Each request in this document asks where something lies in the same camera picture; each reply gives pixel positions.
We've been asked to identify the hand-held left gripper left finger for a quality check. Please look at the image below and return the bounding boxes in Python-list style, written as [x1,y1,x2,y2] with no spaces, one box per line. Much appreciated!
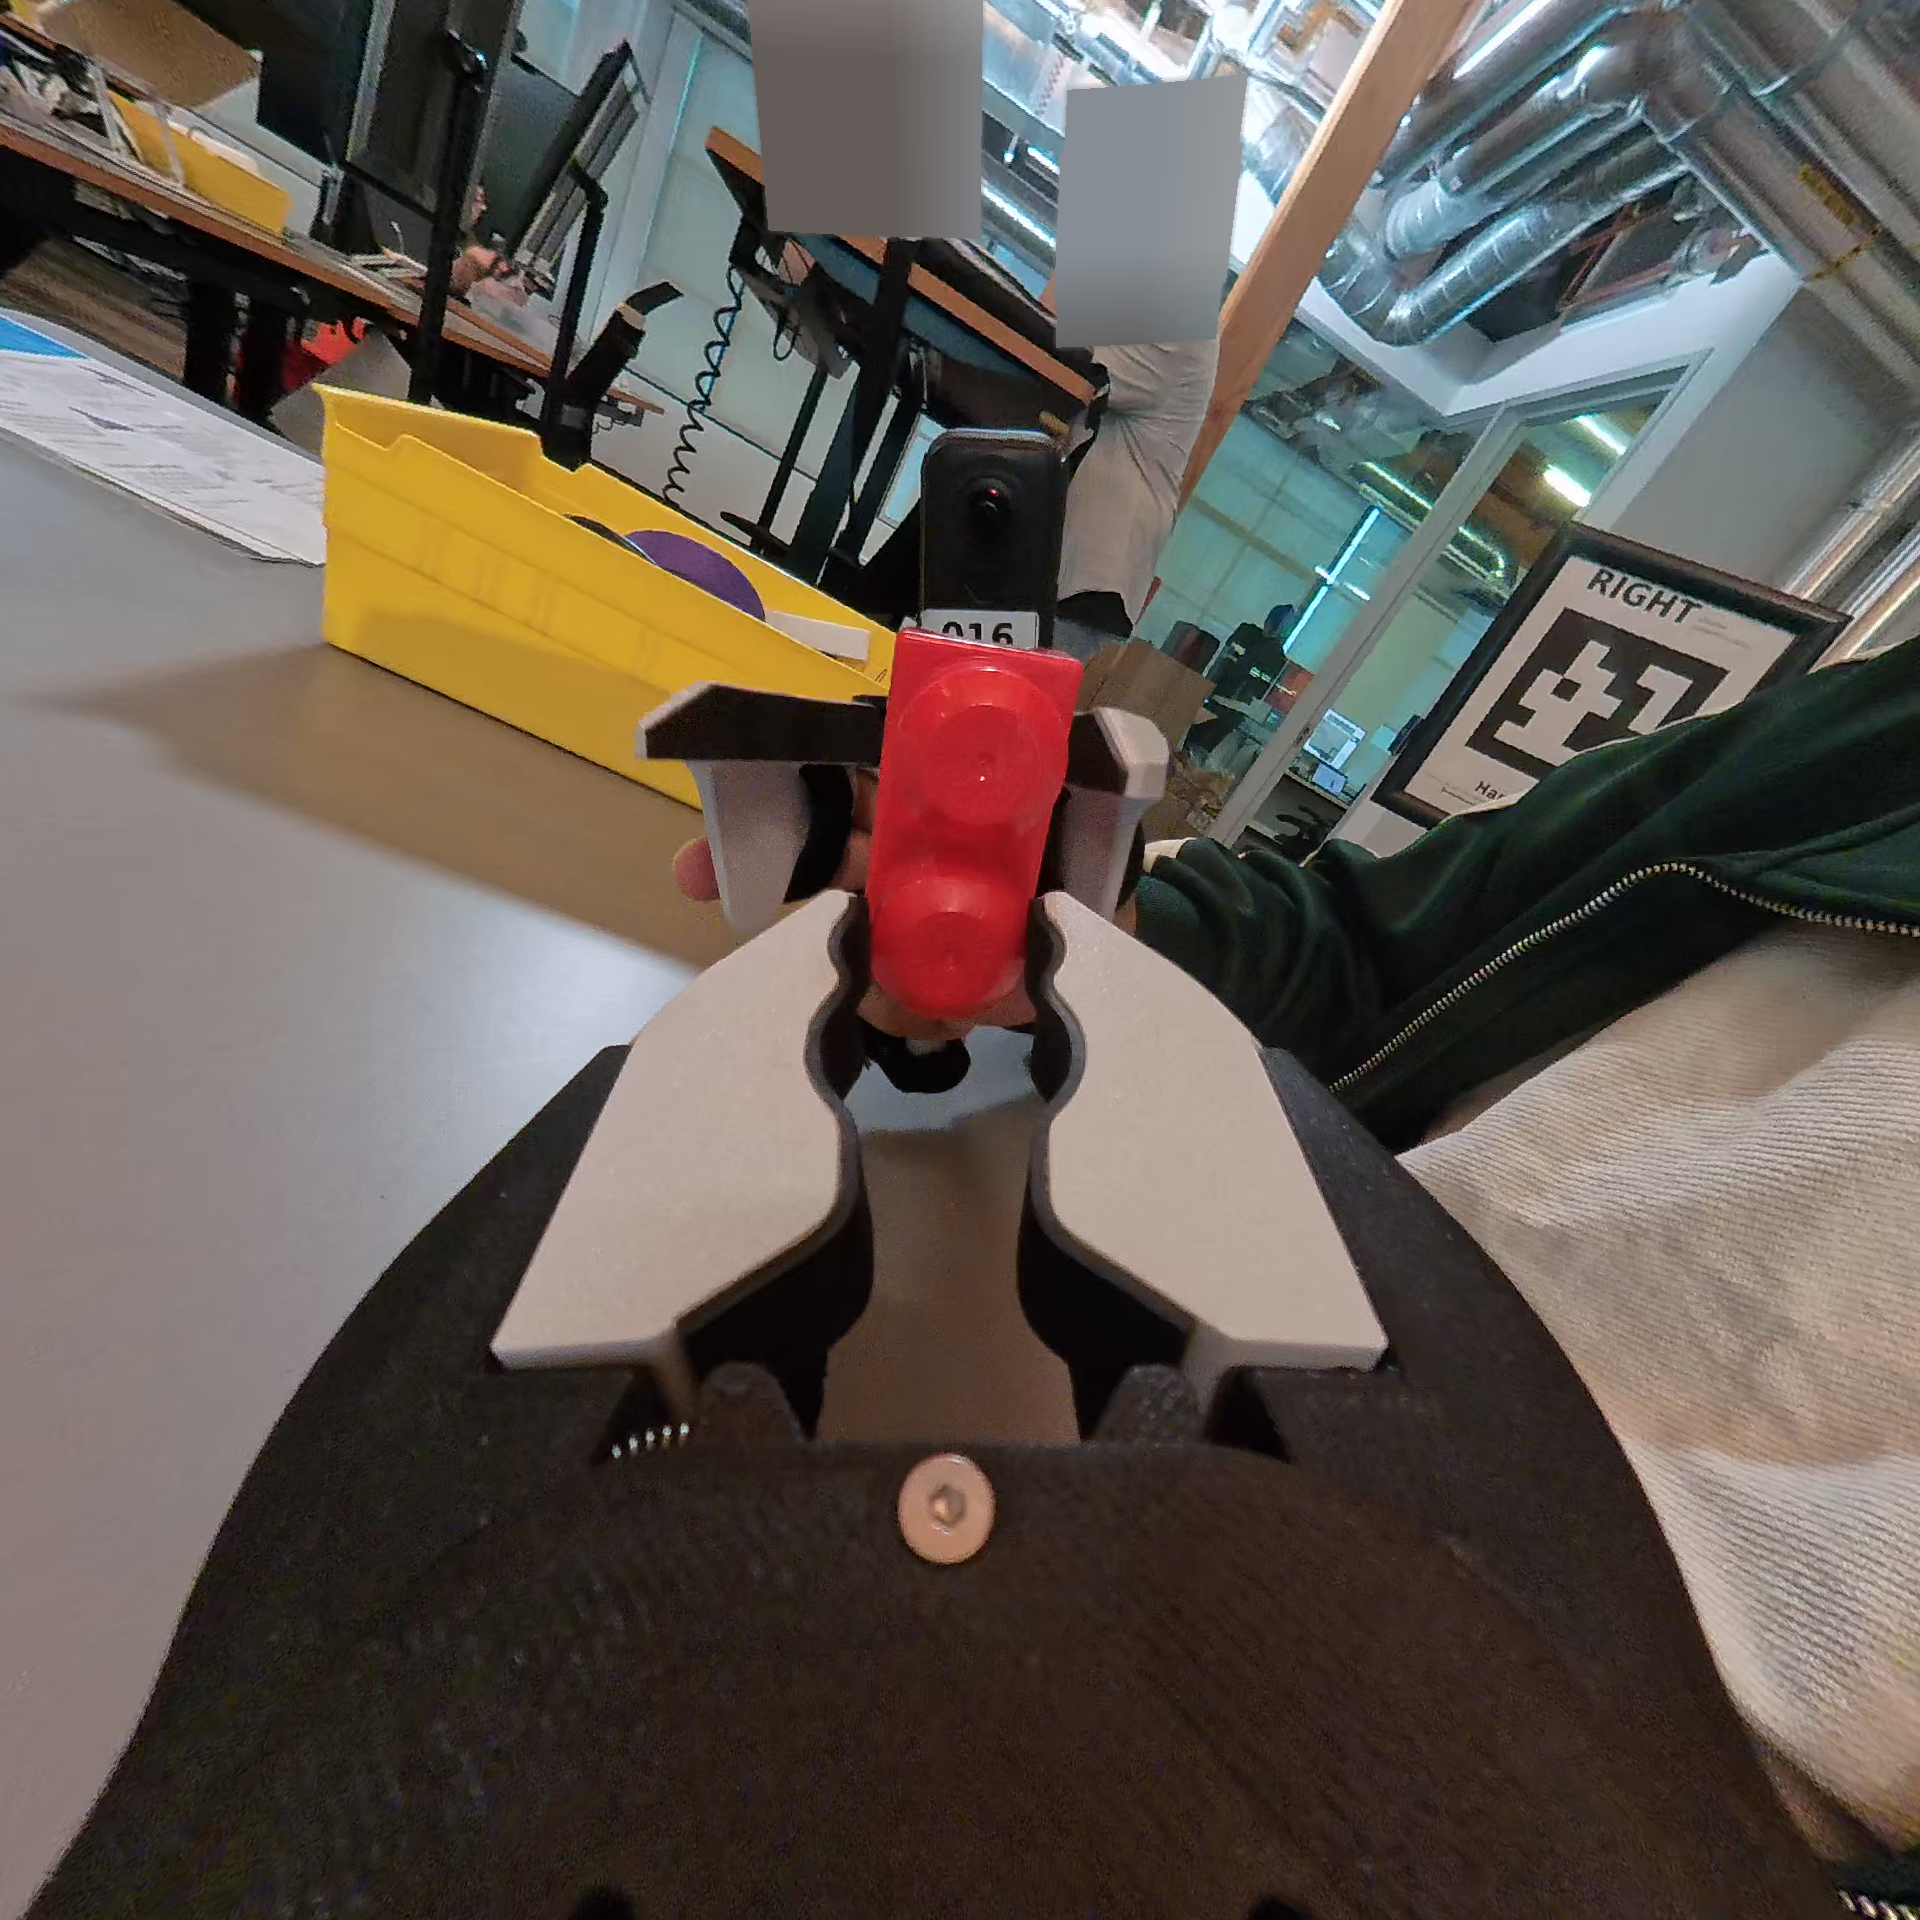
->
[492,890,875,1373]

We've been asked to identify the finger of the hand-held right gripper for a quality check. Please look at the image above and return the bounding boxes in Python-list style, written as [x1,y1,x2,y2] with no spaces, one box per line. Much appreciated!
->
[638,681,889,933]
[1065,704,1169,917]

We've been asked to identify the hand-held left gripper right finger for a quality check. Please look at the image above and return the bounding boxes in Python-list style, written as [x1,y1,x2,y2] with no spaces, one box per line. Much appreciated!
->
[1020,890,1390,1373]

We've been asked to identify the red toy brick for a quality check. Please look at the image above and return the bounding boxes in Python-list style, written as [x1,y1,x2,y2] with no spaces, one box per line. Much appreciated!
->
[862,630,1081,1038]

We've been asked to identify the yellow plastic bin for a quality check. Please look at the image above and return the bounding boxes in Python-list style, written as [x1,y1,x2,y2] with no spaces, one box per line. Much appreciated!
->
[113,96,297,235]
[318,384,903,811]

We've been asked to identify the person's right forearm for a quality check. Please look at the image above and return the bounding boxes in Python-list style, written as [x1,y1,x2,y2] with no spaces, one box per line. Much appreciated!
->
[1132,637,1920,962]

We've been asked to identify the black standing desk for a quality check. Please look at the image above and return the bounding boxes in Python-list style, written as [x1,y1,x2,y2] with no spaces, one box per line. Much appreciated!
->
[703,128,1113,557]

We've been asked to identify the grey desk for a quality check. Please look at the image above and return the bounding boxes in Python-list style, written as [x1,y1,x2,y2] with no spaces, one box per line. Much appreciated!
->
[0,435,1353,1892]

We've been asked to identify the wooden-top work desk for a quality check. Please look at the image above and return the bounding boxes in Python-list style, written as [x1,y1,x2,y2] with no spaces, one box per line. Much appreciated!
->
[0,113,665,436]

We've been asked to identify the person's right hand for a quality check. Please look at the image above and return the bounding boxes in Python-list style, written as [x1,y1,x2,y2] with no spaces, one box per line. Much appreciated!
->
[669,836,981,1043]

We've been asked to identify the brown cardboard boxes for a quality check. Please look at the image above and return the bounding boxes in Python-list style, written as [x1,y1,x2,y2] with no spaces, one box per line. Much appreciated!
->
[1079,646,1219,752]

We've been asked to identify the purple disc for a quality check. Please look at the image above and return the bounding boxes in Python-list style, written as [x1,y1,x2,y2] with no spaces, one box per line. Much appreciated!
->
[622,529,769,618]

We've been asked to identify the person's green zip jacket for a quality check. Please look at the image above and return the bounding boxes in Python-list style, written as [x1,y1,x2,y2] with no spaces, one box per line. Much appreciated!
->
[1132,637,1920,1149]

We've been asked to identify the slanted wooden beam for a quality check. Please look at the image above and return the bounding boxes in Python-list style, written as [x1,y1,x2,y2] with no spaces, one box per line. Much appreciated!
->
[1177,0,1489,512]

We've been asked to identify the large framed marker poster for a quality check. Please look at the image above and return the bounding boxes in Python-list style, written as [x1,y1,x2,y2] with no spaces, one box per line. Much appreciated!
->
[1372,526,1857,828]

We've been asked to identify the person's white knit sweater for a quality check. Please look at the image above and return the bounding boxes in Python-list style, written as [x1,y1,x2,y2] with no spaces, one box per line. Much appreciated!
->
[1411,921,1920,1854]

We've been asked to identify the silver ventilation ducts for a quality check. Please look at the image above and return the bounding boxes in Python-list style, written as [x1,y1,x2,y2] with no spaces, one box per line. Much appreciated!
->
[1318,0,1920,347]

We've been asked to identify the printed paper sheet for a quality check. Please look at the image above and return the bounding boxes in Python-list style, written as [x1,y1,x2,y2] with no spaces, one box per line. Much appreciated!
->
[0,306,329,568]

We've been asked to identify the black coiled cable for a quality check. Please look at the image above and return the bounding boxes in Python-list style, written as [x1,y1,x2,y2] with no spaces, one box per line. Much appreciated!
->
[668,276,746,499]

